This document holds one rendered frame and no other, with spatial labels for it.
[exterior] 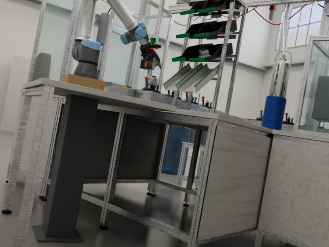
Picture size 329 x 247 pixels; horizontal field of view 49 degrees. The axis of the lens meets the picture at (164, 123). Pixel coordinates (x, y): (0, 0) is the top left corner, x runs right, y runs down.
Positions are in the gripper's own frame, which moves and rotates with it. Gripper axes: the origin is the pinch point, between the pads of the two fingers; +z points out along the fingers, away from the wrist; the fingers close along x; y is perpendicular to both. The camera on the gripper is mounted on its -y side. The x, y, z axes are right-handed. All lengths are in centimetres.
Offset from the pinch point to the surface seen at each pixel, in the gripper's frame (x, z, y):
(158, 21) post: -17.6, -19.7, -36.3
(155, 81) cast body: 2.1, 7.5, 7.6
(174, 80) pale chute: 21.7, 4.8, 8.8
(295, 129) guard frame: 88, 59, -23
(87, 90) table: 38, -36, 85
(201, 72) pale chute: 37.9, 3.9, -1.3
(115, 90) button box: -10.0, -0.7, 34.4
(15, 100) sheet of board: -702, 212, -172
